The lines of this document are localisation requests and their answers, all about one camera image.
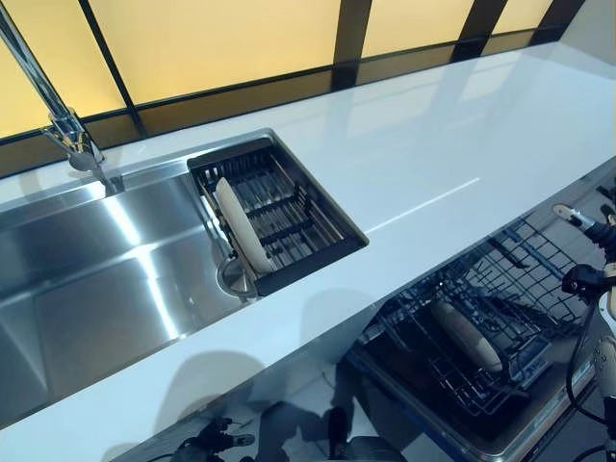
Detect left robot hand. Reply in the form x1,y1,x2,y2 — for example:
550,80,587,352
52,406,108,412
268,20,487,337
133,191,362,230
172,416,256,462

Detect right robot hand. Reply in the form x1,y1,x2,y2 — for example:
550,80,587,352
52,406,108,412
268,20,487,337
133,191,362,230
552,190,616,247

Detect cream ceramic plate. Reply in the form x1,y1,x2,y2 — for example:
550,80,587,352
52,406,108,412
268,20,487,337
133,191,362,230
430,297,505,375
214,176,279,273

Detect black dishwasher plate rack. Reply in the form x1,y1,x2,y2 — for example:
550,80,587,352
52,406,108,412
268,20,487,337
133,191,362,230
360,267,554,421

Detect glossy white cabinet front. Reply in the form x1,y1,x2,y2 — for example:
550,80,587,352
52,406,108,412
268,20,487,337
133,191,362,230
110,307,386,462

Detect round steel sink strainer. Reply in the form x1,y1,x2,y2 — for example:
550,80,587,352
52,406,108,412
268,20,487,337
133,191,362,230
217,259,260,300

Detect stainless steel sink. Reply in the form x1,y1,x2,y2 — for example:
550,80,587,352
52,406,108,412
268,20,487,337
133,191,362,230
0,127,372,429

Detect black dish drying rack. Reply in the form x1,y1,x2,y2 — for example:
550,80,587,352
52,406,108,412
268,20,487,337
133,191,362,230
186,138,371,298

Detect chrome kitchen faucet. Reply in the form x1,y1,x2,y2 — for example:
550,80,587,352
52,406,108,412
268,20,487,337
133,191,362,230
0,0,125,196

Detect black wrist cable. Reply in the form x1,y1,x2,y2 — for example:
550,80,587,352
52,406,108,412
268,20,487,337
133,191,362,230
563,307,616,427

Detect dishwasher wire rack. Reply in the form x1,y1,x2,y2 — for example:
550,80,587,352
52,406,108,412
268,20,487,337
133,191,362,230
344,331,601,458

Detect dark brown window frame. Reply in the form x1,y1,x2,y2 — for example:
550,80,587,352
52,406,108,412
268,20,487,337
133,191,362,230
0,0,616,179

